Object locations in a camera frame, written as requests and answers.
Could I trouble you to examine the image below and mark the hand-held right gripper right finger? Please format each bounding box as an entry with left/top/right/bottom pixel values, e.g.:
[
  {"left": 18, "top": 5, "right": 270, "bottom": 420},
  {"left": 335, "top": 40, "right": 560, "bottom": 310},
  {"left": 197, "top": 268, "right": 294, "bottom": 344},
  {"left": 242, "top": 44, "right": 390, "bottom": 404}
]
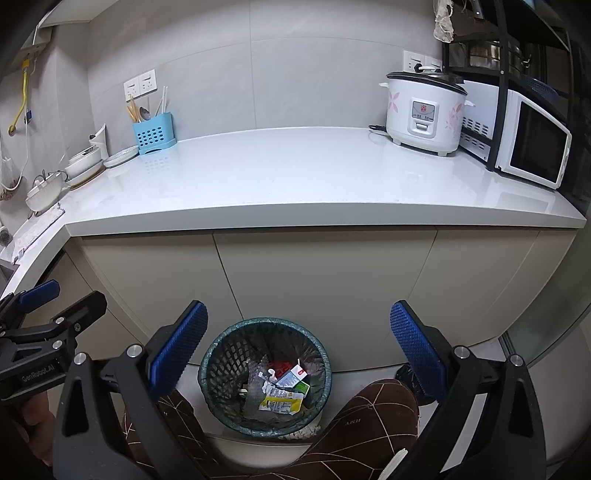
[{"left": 389, "top": 300, "right": 548, "bottom": 480}]

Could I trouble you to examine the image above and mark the white hanging cloth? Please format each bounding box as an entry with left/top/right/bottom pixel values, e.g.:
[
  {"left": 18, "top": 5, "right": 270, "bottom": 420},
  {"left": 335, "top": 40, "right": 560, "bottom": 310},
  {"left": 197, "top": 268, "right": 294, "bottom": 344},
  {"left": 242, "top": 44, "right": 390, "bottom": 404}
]
[{"left": 433, "top": 0, "right": 455, "bottom": 42}]

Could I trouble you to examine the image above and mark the beige base cabinet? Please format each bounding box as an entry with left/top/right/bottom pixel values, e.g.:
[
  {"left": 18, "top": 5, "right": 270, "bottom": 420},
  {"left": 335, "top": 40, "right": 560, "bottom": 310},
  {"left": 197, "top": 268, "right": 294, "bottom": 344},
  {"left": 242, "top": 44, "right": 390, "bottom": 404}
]
[{"left": 9, "top": 228, "right": 578, "bottom": 370}]

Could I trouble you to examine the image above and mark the blue plastic utensil holder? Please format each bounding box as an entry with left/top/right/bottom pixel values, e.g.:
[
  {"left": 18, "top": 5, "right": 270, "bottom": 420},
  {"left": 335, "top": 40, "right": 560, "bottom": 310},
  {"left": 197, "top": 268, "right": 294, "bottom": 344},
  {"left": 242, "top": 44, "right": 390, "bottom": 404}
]
[{"left": 133, "top": 114, "right": 177, "bottom": 155}]

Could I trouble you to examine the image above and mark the steel pot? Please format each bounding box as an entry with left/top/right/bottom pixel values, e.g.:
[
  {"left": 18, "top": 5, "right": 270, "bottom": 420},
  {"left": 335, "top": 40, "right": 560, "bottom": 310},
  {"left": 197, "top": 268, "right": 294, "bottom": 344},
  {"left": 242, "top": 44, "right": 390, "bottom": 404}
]
[{"left": 466, "top": 41, "right": 525, "bottom": 75}]

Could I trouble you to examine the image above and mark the blue rimmed plate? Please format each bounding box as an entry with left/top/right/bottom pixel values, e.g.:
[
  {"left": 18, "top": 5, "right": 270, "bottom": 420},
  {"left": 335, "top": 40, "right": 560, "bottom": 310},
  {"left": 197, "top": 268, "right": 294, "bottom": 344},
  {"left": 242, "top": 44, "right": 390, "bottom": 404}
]
[{"left": 103, "top": 145, "right": 140, "bottom": 168}]

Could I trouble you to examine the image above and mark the white flowered rice cooker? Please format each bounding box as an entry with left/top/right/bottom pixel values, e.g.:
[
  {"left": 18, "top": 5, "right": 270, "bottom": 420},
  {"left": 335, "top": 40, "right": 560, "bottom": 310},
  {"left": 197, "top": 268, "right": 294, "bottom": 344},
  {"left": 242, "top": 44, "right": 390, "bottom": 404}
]
[{"left": 379, "top": 71, "right": 476, "bottom": 156}]

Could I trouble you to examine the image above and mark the white ceramic bowl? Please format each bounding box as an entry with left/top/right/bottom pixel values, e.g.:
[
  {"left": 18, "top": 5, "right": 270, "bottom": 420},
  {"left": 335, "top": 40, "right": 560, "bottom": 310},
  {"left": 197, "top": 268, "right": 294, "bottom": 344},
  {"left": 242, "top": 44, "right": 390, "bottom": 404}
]
[
  {"left": 67, "top": 147, "right": 102, "bottom": 169},
  {"left": 65, "top": 164, "right": 103, "bottom": 179}
]

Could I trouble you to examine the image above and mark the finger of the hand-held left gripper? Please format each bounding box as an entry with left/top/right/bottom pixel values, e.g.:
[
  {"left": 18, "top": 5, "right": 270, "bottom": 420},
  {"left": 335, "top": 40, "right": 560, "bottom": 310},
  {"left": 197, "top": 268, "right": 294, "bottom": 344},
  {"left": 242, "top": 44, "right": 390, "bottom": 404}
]
[
  {"left": 0, "top": 279, "right": 62, "bottom": 324},
  {"left": 0, "top": 291, "right": 108, "bottom": 360}
]

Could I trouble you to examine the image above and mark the dark mesh trash bin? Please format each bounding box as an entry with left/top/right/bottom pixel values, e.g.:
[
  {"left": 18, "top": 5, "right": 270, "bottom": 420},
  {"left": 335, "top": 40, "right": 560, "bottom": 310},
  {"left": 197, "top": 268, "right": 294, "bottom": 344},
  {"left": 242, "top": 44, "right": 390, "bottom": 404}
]
[{"left": 198, "top": 317, "right": 332, "bottom": 439}]

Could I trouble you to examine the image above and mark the blue and white milk carton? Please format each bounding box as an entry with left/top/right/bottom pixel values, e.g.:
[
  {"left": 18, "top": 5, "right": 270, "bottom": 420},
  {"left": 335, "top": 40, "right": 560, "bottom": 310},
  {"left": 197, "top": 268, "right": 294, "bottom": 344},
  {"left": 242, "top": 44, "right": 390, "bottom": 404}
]
[{"left": 276, "top": 364, "right": 309, "bottom": 388}]

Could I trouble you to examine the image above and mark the black plastic bag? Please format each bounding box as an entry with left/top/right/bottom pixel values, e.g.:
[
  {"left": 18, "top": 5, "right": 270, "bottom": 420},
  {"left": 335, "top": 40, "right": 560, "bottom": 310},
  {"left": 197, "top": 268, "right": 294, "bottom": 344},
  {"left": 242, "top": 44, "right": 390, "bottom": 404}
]
[{"left": 394, "top": 364, "right": 437, "bottom": 404}]

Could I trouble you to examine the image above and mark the round wooden trivet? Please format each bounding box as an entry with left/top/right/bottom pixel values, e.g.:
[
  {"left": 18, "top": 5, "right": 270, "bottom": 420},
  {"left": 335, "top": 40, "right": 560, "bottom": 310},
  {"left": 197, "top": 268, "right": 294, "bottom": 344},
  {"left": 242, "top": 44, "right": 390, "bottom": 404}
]
[{"left": 69, "top": 171, "right": 105, "bottom": 188}]

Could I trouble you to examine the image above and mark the white slanted ceramic jug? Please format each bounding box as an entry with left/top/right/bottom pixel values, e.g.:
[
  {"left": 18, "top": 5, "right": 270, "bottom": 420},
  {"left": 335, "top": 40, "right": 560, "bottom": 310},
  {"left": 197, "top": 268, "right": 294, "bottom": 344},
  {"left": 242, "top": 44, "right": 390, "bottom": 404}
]
[{"left": 89, "top": 124, "right": 109, "bottom": 160}]

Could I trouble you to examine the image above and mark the blue plastic basket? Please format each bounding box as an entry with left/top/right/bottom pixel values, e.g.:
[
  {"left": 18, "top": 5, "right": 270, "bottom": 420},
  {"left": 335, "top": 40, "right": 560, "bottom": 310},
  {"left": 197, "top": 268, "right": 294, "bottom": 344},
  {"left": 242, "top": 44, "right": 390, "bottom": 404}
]
[{"left": 526, "top": 76, "right": 571, "bottom": 100}]

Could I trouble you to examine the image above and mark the person's left hand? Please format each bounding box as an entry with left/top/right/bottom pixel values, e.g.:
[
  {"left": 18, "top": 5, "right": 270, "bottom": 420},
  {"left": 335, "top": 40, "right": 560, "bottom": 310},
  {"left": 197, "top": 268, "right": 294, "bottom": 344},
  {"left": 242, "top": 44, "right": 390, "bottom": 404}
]
[{"left": 11, "top": 393, "right": 54, "bottom": 467}]

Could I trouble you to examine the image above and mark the glass door panel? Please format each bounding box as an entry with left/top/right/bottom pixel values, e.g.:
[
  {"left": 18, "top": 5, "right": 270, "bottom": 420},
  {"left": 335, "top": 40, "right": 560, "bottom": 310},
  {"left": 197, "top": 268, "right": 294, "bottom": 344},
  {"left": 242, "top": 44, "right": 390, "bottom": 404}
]
[{"left": 499, "top": 240, "right": 591, "bottom": 365}]

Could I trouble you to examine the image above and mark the grey dish cloth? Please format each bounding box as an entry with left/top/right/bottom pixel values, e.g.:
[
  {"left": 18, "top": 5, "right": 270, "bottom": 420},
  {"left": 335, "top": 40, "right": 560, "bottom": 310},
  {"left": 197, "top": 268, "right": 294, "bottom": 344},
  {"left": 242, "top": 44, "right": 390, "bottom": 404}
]
[{"left": 14, "top": 203, "right": 65, "bottom": 265}]

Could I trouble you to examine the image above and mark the black metal rack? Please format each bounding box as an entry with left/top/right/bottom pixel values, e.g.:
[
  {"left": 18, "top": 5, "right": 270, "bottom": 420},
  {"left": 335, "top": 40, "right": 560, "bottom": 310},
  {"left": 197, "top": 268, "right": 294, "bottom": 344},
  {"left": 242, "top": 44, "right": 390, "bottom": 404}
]
[{"left": 441, "top": 0, "right": 591, "bottom": 204}]

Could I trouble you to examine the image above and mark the person's left leg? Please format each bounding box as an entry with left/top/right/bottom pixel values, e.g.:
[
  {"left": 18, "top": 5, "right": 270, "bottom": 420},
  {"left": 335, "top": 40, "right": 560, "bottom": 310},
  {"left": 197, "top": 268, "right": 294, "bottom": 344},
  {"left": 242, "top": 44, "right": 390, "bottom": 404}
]
[{"left": 122, "top": 392, "right": 208, "bottom": 480}]

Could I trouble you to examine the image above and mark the white wall socket with plug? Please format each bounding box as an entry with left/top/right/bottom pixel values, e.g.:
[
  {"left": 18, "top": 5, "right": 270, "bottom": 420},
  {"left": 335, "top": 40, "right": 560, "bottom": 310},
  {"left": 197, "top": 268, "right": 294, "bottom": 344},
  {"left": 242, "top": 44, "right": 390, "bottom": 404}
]
[{"left": 403, "top": 50, "right": 444, "bottom": 73}]

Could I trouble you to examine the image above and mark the white microwave oven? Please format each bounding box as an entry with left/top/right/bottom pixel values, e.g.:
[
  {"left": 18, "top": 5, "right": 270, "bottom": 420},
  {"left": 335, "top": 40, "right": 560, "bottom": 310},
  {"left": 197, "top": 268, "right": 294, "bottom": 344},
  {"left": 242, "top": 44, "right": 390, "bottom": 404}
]
[{"left": 459, "top": 79, "right": 573, "bottom": 190}]

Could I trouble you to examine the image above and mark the yellow snack wrapper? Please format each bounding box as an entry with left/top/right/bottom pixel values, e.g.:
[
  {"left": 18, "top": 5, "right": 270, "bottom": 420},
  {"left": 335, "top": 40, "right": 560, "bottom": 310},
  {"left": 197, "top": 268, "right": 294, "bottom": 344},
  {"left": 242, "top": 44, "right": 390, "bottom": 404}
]
[{"left": 257, "top": 387, "right": 304, "bottom": 413}]

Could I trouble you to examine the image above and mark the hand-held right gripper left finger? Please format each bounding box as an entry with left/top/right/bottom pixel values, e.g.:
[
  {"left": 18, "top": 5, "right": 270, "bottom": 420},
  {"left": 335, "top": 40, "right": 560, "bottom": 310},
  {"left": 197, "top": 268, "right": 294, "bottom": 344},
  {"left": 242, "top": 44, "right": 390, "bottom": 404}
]
[{"left": 52, "top": 301, "right": 209, "bottom": 480}]

